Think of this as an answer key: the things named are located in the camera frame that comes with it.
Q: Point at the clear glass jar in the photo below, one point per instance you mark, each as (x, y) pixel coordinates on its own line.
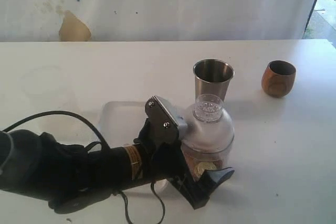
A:
(209, 126)

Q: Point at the clear measuring cylinder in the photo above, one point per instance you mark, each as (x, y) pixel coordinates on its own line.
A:
(192, 157)

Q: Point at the brown wooden cup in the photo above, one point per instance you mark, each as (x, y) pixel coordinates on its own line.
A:
(278, 78)

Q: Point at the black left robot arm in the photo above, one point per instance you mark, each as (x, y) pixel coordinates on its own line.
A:
(72, 177)

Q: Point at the frosted plastic container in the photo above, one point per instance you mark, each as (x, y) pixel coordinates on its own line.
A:
(48, 88)

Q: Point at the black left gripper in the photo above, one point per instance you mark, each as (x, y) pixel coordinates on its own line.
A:
(168, 162)

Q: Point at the steel metal cup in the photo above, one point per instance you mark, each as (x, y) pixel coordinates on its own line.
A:
(212, 76)

